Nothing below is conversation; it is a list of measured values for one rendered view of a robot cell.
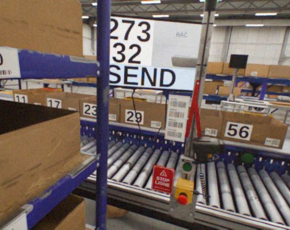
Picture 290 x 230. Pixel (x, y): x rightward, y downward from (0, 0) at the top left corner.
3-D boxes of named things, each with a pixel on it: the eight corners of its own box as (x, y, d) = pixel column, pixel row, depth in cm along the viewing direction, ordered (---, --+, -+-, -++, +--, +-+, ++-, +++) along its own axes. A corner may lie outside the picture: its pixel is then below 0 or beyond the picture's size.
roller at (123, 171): (108, 187, 99) (108, 179, 98) (139, 150, 147) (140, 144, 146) (116, 189, 97) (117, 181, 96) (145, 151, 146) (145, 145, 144)
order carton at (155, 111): (119, 124, 153) (120, 104, 149) (132, 116, 180) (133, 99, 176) (164, 131, 142) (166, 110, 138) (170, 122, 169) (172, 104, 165)
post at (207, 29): (167, 216, 87) (192, 11, 65) (169, 208, 91) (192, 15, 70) (193, 223, 83) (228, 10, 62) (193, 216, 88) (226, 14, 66)
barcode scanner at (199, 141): (225, 168, 68) (225, 142, 66) (192, 165, 72) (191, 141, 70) (222, 161, 74) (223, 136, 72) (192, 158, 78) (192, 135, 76)
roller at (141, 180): (140, 195, 94) (131, 194, 95) (161, 154, 142) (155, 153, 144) (139, 187, 93) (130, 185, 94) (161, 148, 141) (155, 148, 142)
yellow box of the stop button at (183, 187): (173, 203, 75) (174, 188, 74) (175, 190, 83) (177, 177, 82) (209, 213, 72) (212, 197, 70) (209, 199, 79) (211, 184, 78)
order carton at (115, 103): (79, 117, 164) (79, 98, 160) (97, 111, 191) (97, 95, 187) (119, 124, 153) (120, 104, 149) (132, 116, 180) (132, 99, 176)
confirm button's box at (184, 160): (178, 172, 78) (179, 158, 76) (179, 168, 81) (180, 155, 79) (194, 176, 76) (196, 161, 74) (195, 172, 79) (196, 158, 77)
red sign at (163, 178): (151, 189, 86) (153, 165, 83) (151, 188, 87) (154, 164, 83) (185, 198, 81) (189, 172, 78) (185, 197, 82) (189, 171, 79)
